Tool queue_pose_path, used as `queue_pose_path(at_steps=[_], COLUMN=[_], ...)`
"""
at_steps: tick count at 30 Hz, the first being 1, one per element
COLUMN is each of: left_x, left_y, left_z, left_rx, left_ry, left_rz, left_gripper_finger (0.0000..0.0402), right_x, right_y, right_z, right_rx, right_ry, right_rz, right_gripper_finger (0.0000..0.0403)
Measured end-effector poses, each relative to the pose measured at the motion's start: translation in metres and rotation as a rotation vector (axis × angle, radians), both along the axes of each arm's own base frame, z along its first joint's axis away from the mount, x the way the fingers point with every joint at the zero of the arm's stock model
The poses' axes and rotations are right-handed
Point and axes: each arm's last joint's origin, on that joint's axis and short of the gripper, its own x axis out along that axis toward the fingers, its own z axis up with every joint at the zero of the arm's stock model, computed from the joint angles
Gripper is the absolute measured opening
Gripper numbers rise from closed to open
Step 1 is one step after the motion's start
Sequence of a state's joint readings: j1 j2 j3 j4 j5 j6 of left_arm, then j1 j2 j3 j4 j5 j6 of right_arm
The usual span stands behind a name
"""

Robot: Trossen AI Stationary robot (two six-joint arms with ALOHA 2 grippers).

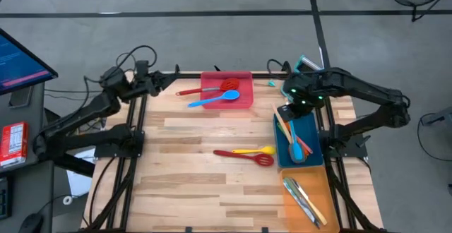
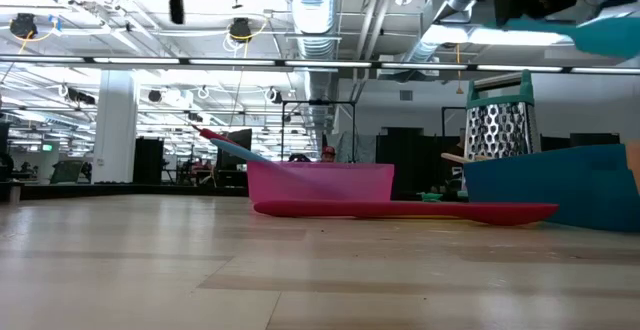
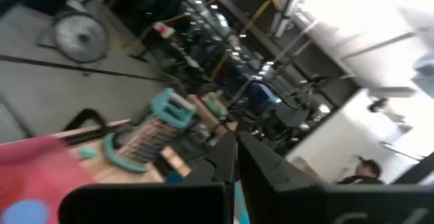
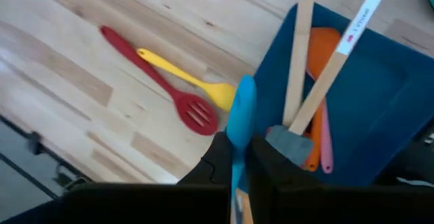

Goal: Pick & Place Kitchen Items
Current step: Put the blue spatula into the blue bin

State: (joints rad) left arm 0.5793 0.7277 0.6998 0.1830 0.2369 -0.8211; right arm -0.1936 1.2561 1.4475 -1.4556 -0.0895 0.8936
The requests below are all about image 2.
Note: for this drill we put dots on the white building column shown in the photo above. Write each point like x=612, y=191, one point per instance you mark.
x=115, y=130

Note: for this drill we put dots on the small teal measuring spoon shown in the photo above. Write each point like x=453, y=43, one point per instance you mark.
x=431, y=196

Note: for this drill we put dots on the teal framed box grater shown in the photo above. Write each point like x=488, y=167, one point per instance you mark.
x=495, y=130

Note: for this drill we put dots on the black room partition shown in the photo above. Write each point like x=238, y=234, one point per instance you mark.
x=410, y=160

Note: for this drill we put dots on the large blue silicone spoon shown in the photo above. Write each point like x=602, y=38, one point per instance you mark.
x=240, y=151

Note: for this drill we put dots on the slanted silver ventilation duct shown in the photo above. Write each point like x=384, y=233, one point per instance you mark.
x=445, y=7

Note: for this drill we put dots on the all-red silicone slotted turner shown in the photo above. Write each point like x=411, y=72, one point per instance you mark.
x=450, y=212

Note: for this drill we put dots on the overhead light bar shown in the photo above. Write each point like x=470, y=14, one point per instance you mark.
x=325, y=63

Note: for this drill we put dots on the person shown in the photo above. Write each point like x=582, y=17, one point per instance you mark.
x=328, y=151
x=299, y=158

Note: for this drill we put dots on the dark blue plastic bin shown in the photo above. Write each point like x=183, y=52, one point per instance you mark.
x=550, y=190

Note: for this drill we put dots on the black tubular stand frame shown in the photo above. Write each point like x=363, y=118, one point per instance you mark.
x=320, y=102

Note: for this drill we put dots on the pink translucent plastic bin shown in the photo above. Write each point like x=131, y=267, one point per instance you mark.
x=340, y=182

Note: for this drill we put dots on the straight silver ventilation duct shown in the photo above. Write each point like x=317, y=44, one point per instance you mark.
x=314, y=10

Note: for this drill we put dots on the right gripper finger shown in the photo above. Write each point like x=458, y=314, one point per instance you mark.
x=505, y=12
x=547, y=5

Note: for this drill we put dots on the orange translucent plastic bin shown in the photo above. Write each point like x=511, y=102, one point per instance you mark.
x=635, y=165

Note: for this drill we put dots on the small blue silicone spatula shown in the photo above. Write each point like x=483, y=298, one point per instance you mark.
x=610, y=37

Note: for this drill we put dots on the black cabinet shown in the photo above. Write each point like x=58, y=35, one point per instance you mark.
x=148, y=162

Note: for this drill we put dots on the black table frame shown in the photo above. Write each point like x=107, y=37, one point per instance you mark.
x=150, y=190

